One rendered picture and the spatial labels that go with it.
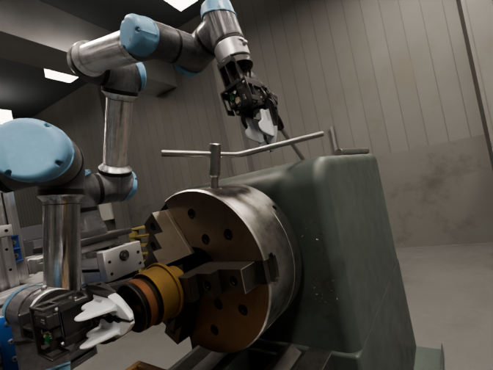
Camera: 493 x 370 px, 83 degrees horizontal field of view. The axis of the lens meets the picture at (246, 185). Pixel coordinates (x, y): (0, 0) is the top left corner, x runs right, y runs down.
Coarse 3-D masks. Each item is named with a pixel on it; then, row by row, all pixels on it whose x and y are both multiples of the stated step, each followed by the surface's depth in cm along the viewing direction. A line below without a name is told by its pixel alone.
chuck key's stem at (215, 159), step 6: (210, 144) 53; (216, 144) 53; (210, 150) 54; (216, 150) 53; (216, 156) 53; (210, 162) 54; (216, 162) 53; (210, 168) 54; (216, 168) 54; (210, 174) 54; (216, 174) 54; (216, 180) 54; (216, 186) 55
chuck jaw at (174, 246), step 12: (156, 216) 54; (168, 216) 56; (156, 228) 53; (168, 228) 53; (156, 240) 50; (168, 240) 52; (180, 240) 53; (156, 252) 48; (168, 252) 50; (180, 252) 52; (192, 252) 53; (168, 264) 49
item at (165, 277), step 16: (144, 272) 44; (160, 272) 44; (176, 272) 47; (128, 288) 41; (144, 288) 41; (160, 288) 42; (176, 288) 44; (128, 304) 45; (144, 304) 40; (160, 304) 42; (176, 304) 44; (144, 320) 40; (160, 320) 43
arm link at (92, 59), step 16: (128, 16) 56; (144, 16) 58; (128, 32) 57; (144, 32) 56; (160, 32) 58; (176, 32) 62; (80, 48) 76; (96, 48) 70; (112, 48) 65; (128, 48) 58; (144, 48) 58; (160, 48) 60; (176, 48) 62; (80, 64) 78; (96, 64) 74; (112, 64) 70; (128, 64) 69; (96, 80) 87
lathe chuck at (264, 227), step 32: (192, 192) 52; (224, 192) 52; (192, 224) 53; (224, 224) 49; (256, 224) 48; (224, 256) 50; (256, 256) 46; (288, 256) 51; (256, 288) 46; (288, 288) 51; (224, 320) 51; (256, 320) 47; (224, 352) 52
